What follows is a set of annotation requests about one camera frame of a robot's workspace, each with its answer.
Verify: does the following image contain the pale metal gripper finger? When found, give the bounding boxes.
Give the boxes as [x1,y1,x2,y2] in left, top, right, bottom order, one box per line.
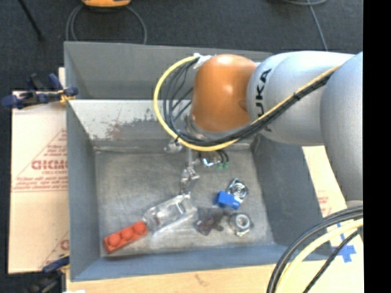
[173,194,192,215]
[180,167,200,195]

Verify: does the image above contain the clear plastic bottle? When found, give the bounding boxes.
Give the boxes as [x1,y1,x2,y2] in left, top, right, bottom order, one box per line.
[141,194,199,241]

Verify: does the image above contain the dark brown sunglasses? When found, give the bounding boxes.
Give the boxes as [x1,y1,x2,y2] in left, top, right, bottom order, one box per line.
[194,208,227,236]

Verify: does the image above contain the blue block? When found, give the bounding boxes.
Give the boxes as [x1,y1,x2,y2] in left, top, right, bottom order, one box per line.
[216,190,242,211]

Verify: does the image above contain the clear square glass dish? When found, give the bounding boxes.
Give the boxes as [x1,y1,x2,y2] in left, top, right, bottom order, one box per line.
[228,178,249,199]

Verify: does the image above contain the grey metal bin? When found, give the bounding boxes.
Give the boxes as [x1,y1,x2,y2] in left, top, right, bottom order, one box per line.
[63,40,334,283]

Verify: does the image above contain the clear round glass holder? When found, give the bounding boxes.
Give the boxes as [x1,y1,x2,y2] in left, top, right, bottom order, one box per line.
[229,212,255,237]

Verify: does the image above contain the red-orange studded flat block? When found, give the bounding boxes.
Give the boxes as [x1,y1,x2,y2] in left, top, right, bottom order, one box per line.
[103,220,150,254]

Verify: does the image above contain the brown cardboard board, red print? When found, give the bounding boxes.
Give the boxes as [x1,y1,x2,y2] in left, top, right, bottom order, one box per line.
[7,90,364,275]

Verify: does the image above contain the black cylinder on white bracket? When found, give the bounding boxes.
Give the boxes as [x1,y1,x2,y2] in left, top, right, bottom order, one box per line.
[198,151,216,168]

